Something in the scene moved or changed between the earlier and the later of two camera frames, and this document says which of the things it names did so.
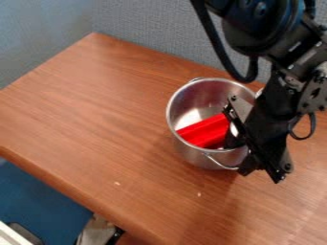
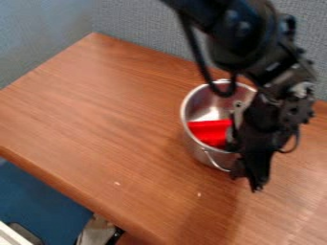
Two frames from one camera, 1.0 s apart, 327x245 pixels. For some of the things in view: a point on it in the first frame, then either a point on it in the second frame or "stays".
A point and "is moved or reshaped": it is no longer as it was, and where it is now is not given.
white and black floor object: [14, 234] stays
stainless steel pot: [197, 100] is moved or reshaped
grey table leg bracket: [100, 233] stays
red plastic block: [208, 132] is moved or reshaped
